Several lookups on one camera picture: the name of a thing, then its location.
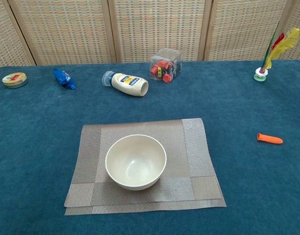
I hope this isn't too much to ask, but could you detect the orange rubber finger cot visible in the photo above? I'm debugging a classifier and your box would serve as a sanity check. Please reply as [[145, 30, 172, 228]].
[[256, 133, 284, 145]]

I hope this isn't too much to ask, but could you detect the blue table cloth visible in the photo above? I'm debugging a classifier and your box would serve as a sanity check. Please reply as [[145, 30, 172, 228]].
[[0, 59, 300, 235]]

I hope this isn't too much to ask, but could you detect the white ceramic bowl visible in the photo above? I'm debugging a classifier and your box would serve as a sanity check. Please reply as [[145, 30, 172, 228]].
[[105, 134, 167, 191]]

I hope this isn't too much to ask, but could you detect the colourful feather shuttlecock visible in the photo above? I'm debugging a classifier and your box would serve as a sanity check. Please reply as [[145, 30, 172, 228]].
[[253, 21, 300, 82]]

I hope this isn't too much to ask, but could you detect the grey-brown woven placemat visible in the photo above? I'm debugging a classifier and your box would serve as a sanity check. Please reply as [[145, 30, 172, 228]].
[[64, 117, 227, 216]]

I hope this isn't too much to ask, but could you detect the blue snack packet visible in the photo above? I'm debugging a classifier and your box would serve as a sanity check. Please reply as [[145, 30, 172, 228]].
[[52, 69, 77, 91]]

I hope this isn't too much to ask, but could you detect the mayonnaise squeeze bottle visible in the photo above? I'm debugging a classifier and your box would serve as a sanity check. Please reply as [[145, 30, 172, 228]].
[[102, 70, 149, 97]]

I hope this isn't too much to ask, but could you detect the woven wooden folding screen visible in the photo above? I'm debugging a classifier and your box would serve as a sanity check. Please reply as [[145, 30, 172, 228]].
[[0, 0, 300, 71]]

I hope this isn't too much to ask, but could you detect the clear box with orange pieces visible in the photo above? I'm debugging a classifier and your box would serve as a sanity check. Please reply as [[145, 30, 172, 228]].
[[150, 47, 184, 84]]

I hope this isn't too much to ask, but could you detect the round yellow tin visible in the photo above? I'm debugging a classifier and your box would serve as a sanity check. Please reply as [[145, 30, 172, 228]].
[[2, 72, 28, 89]]

